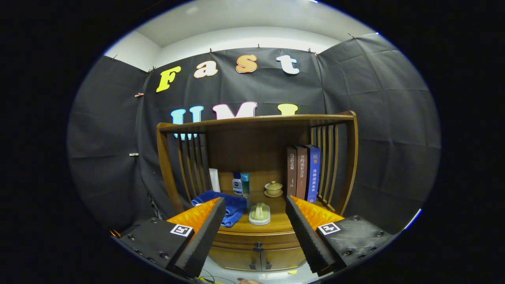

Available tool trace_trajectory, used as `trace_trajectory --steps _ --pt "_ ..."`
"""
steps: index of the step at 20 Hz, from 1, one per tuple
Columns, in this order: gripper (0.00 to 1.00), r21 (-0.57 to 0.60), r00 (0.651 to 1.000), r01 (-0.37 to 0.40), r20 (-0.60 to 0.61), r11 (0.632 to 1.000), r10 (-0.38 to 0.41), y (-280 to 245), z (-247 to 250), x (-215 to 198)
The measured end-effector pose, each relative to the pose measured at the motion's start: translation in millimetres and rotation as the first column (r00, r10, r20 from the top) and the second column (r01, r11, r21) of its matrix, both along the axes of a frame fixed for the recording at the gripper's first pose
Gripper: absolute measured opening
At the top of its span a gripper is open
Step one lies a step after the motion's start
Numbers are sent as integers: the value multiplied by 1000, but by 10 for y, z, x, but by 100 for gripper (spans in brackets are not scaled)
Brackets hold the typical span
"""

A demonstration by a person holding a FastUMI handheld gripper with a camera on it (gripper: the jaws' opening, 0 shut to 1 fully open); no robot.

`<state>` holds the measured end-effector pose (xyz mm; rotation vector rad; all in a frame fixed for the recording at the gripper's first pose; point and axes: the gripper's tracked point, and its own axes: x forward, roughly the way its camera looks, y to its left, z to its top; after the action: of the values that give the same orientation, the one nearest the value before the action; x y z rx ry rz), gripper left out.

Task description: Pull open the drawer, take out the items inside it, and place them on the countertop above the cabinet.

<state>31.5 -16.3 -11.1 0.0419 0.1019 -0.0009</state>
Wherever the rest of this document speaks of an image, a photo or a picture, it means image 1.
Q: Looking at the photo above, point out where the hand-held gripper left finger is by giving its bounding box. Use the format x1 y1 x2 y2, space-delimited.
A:
118 197 226 278

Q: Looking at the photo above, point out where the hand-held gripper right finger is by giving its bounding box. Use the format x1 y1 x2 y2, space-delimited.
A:
285 195 395 277

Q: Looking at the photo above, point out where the green scrub brush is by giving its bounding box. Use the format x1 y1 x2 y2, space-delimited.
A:
249 202 271 226

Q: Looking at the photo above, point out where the wooden countertop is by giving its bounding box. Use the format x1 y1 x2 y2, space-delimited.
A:
185 191 336 234

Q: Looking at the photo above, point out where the wooden cabinet door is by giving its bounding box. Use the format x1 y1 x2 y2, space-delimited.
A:
260 248 307 271
208 247 261 271

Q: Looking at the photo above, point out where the wooden cabinet with slatted shelf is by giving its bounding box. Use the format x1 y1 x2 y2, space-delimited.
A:
156 110 359 273

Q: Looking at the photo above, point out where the blue towel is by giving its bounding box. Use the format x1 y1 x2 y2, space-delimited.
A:
191 191 248 228

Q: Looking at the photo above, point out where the white tube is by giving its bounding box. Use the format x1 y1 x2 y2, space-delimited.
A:
209 168 221 193

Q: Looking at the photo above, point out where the beige lidded teacup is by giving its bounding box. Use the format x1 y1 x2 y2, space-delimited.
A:
264 181 284 198

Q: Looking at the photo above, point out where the blue book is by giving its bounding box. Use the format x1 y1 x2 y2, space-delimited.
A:
305 144 321 204

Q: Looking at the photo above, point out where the reddish brown book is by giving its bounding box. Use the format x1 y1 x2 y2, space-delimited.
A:
295 146 308 200

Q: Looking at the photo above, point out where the dark brown book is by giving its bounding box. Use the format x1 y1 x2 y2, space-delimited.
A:
286 146 298 198

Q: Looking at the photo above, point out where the black backdrop cloth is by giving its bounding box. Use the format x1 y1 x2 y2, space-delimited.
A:
67 34 441 235

